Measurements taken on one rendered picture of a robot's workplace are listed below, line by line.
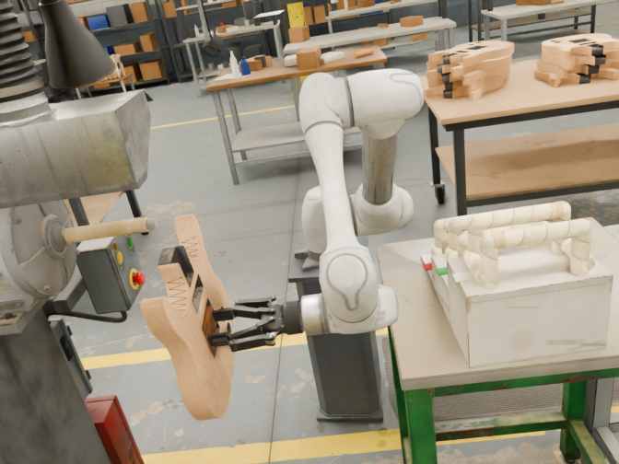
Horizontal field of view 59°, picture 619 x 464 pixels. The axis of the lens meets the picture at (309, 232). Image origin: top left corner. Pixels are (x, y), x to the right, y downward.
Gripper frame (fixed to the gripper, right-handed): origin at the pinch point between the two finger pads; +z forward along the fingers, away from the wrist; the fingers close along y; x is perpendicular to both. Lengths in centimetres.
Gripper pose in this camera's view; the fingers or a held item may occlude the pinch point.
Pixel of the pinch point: (213, 328)
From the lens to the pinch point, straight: 128.1
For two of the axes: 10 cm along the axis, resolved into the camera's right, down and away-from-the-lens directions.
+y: -0.1, -5.9, 8.1
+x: -1.7, -8.0, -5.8
